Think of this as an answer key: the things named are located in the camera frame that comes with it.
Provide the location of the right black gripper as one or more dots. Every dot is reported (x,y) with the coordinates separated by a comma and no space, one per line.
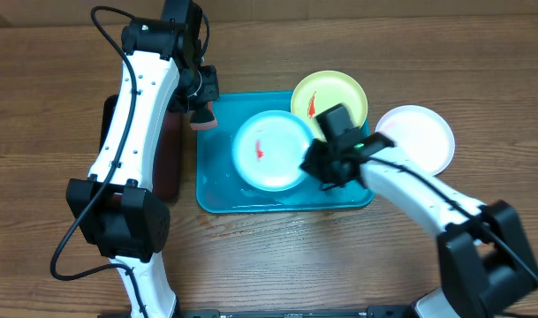
(314,168)

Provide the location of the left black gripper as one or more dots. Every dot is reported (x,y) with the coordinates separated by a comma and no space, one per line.
(211,79)

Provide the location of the green and pink sponge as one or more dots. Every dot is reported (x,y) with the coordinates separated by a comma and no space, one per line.
(203,119)

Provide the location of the light blue plate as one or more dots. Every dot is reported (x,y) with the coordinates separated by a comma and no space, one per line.
(269,148)

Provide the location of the yellow-green plate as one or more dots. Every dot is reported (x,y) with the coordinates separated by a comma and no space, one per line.
(322,90)

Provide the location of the white plate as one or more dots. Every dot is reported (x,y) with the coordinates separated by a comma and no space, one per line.
(423,134)

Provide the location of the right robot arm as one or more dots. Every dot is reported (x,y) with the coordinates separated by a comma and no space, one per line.
(485,261)

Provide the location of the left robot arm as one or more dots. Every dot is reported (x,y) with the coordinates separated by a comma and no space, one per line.
(115,207)

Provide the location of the black rectangular tray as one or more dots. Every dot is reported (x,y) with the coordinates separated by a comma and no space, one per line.
(167,154)

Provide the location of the teal plastic tray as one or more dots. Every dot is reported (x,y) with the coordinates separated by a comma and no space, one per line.
(221,190)

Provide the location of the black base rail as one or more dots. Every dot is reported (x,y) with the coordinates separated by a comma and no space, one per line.
(389,311)

